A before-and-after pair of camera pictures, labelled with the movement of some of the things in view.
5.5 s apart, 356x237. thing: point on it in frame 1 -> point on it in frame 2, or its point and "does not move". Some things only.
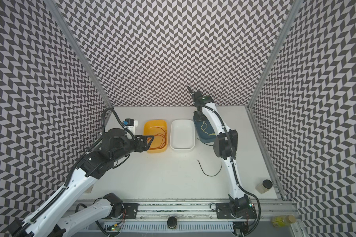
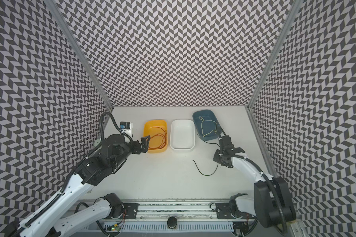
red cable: (159, 134) does not move
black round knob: (172, 222) does not move
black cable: (204, 172) -> (217, 167)
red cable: (165, 141) does not move
